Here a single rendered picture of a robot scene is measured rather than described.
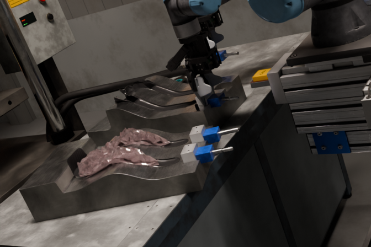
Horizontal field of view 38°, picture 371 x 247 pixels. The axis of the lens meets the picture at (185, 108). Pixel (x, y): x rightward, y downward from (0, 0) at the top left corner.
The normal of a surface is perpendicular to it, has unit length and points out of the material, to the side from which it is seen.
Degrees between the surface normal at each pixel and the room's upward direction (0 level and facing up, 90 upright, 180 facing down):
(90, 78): 90
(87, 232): 0
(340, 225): 0
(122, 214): 0
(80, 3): 90
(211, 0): 90
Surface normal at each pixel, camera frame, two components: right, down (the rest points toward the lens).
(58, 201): -0.21, 0.41
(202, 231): 0.81, -0.10
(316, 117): -0.49, 0.46
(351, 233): -0.34, -0.88
